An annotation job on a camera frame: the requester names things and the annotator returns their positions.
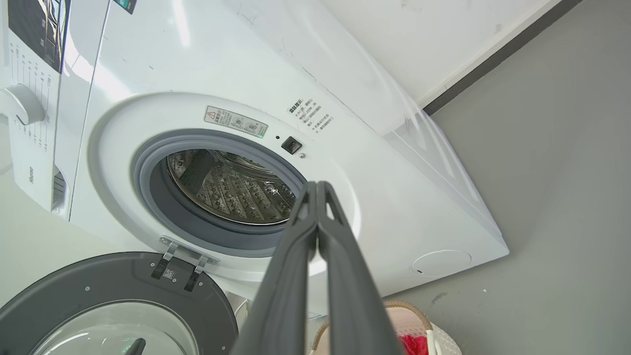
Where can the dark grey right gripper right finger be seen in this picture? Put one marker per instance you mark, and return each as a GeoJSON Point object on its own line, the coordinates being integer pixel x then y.
{"type": "Point", "coordinates": [355, 305]}

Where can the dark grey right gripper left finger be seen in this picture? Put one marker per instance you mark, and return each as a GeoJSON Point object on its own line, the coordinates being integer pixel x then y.
{"type": "Point", "coordinates": [286, 296]}

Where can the red cloth garment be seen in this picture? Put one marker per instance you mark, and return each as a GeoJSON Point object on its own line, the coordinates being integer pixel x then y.
{"type": "Point", "coordinates": [413, 345]}

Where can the cream laundry basket brown rim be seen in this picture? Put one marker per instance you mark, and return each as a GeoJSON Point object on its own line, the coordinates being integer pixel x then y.
{"type": "Point", "coordinates": [443, 340]}

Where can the metal washing machine door hinge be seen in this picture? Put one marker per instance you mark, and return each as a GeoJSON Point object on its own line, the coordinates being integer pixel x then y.
{"type": "Point", "coordinates": [185, 256]}

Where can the stainless steel washing machine drum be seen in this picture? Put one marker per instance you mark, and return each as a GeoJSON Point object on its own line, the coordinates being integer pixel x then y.
{"type": "Point", "coordinates": [231, 192]}

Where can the grey round washer door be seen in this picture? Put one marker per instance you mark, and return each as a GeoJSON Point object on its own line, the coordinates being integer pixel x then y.
{"type": "Point", "coordinates": [74, 281]}

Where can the black washing machine display panel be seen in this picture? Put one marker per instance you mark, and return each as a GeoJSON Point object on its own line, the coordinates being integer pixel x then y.
{"type": "Point", "coordinates": [39, 29]}

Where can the round white filter cover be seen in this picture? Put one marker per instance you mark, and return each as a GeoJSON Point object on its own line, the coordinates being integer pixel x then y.
{"type": "Point", "coordinates": [441, 263]}

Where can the white front-load washing machine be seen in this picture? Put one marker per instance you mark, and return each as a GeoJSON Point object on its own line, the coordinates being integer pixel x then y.
{"type": "Point", "coordinates": [345, 187]}

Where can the black door latch socket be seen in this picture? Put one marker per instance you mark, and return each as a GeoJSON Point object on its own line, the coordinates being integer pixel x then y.
{"type": "Point", "coordinates": [291, 145]}

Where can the grey rubber door gasket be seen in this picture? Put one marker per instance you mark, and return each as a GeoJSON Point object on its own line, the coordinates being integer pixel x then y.
{"type": "Point", "coordinates": [148, 192]}

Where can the warning sticker with red triangle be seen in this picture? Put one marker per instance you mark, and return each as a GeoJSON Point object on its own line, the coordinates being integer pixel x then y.
{"type": "Point", "coordinates": [235, 121]}

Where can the black text label sticker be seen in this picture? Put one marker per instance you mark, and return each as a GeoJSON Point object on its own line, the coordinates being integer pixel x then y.
{"type": "Point", "coordinates": [310, 115]}

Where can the white round control knob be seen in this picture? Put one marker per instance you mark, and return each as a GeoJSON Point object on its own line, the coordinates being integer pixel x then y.
{"type": "Point", "coordinates": [19, 104]}

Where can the dark energy label sticker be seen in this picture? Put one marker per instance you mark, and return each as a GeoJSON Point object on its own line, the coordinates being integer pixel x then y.
{"type": "Point", "coordinates": [125, 5]}

